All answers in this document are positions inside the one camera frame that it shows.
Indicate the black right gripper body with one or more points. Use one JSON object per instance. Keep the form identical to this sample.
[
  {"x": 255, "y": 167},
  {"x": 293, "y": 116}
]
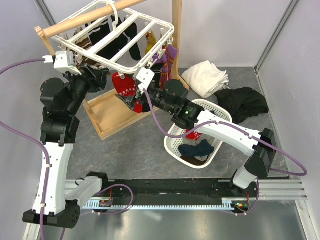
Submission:
[{"x": 156, "y": 96}]

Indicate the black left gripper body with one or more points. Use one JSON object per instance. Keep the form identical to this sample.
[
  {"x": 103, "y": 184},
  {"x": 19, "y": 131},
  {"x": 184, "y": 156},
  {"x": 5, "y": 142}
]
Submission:
[{"x": 94, "y": 84}]

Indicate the red patterned Christmas sock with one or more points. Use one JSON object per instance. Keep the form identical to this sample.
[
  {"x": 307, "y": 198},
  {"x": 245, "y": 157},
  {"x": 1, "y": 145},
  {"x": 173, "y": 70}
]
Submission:
[{"x": 124, "y": 87}]

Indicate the white plastic clip hanger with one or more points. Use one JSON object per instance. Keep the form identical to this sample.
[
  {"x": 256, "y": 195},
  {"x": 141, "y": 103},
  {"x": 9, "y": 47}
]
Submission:
[{"x": 68, "y": 31}]

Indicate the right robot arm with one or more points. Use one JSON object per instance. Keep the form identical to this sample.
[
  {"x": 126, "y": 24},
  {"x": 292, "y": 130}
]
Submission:
[{"x": 187, "y": 115}]

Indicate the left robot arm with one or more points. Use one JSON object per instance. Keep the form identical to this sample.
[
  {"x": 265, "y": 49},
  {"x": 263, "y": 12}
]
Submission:
[{"x": 61, "y": 101}]

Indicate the brown striped sock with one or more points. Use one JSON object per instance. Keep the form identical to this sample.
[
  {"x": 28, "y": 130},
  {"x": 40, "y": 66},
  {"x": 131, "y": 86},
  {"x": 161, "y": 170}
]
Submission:
[{"x": 85, "y": 43}]

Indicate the wooden drying rack stand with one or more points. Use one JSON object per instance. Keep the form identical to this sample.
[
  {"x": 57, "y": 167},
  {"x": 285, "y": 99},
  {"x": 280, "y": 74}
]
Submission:
[{"x": 108, "y": 114}]

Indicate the purple striped sock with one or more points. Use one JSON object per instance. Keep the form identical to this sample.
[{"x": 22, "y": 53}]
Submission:
[{"x": 167, "y": 60}]

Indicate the folded white towel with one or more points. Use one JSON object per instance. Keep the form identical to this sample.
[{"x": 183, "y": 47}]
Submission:
[{"x": 205, "y": 79}]

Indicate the yellow reindeer sock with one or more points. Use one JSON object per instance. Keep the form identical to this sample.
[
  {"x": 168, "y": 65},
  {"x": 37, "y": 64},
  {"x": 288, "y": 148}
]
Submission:
[{"x": 150, "y": 41}]

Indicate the white perforated laundry basket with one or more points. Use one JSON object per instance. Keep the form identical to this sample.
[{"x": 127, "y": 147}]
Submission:
[{"x": 171, "y": 144}]

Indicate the grey sock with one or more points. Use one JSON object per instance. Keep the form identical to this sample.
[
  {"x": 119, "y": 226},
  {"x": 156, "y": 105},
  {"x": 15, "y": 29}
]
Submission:
[{"x": 194, "y": 142}]

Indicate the navy blue sock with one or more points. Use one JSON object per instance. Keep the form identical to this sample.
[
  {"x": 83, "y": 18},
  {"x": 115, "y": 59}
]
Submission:
[{"x": 200, "y": 150}]

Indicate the brown sock in basket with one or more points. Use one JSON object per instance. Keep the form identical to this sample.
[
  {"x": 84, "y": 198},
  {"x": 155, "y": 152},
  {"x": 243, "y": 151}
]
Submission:
[{"x": 194, "y": 161}]

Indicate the crumpled black cloth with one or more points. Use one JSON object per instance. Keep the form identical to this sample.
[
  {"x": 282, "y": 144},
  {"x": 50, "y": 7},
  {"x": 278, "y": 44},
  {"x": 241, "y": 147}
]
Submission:
[{"x": 242, "y": 103}]

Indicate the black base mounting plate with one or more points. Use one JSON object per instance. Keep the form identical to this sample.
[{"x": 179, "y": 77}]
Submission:
[{"x": 184, "y": 192}]

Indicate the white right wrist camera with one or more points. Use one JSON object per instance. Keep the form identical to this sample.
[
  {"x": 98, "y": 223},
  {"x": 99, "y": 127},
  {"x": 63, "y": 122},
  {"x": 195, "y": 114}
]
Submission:
[{"x": 143, "y": 77}]

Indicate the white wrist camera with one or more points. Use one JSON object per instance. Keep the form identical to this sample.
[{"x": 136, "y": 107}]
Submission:
[
  {"x": 64, "y": 62},
  {"x": 143, "y": 77}
]

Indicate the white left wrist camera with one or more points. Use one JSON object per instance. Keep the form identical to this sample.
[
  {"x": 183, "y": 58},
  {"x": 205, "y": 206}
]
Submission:
[{"x": 64, "y": 62}]

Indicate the aluminium rail frame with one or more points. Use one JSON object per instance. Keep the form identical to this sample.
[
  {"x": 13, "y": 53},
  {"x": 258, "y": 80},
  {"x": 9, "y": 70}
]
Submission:
[{"x": 276, "y": 188}]

